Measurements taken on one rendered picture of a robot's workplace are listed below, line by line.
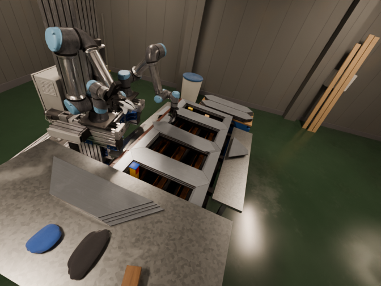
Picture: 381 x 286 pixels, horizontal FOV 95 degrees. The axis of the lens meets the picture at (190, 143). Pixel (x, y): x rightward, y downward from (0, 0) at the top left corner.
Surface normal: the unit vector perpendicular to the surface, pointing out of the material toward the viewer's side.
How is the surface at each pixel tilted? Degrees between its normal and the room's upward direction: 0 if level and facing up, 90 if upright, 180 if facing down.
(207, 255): 0
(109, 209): 0
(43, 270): 0
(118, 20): 90
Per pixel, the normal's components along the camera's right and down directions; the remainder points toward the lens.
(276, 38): -0.15, 0.62
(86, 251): 0.34, -0.68
